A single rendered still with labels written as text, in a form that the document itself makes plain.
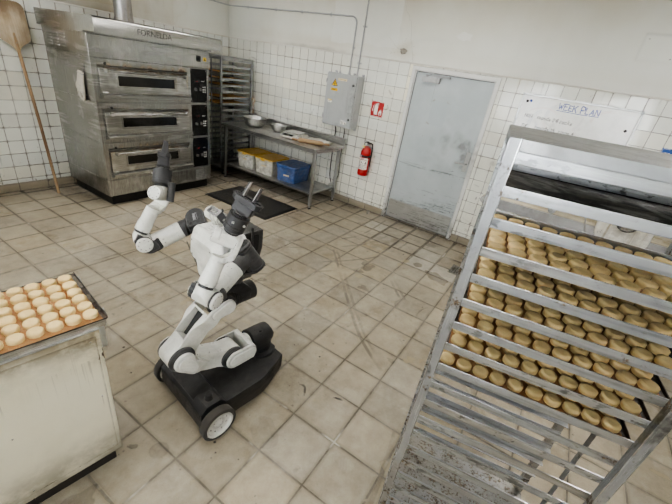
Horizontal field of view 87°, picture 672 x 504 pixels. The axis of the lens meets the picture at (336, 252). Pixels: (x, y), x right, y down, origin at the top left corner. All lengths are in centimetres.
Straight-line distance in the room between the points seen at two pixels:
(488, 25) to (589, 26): 98
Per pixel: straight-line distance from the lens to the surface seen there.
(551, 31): 493
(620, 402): 145
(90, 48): 488
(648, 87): 488
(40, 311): 178
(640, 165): 105
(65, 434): 205
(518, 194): 106
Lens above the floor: 190
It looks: 27 degrees down
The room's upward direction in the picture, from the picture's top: 9 degrees clockwise
